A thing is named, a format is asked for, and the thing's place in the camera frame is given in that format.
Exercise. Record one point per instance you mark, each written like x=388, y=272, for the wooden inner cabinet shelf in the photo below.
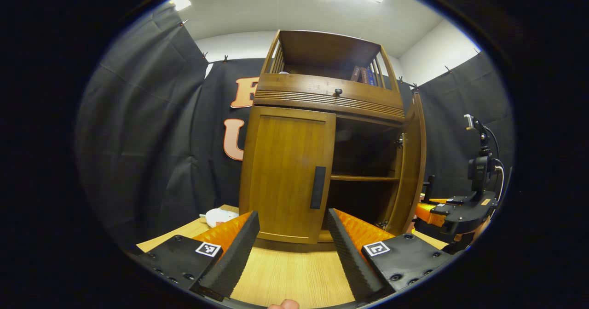
x=363, y=178

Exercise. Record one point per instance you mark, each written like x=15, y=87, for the wooden double-door shoe cabinet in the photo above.
x=322, y=51

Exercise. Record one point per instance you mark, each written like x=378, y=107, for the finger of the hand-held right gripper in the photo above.
x=428, y=213

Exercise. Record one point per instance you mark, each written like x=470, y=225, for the brown shelf book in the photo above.
x=355, y=73

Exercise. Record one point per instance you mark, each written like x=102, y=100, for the wooden cabinet door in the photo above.
x=280, y=175
x=412, y=171

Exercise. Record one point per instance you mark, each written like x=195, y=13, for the white plastic packet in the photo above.
x=218, y=217

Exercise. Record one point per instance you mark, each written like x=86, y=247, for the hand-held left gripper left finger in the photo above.
x=237, y=258

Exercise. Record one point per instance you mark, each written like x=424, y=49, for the metal door hinge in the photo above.
x=383, y=224
x=399, y=141

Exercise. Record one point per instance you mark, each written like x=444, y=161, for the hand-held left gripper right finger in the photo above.
x=347, y=258

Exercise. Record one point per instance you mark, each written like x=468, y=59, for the wooden cabinet drawer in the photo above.
x=294, y=86

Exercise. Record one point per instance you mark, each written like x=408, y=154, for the small ceiling light panel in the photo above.
x=181, y=2

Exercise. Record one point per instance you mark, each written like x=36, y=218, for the dark red shelf book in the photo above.
x=364, y=75

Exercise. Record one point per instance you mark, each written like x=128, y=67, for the blue shelf book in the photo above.
x=371, y=77

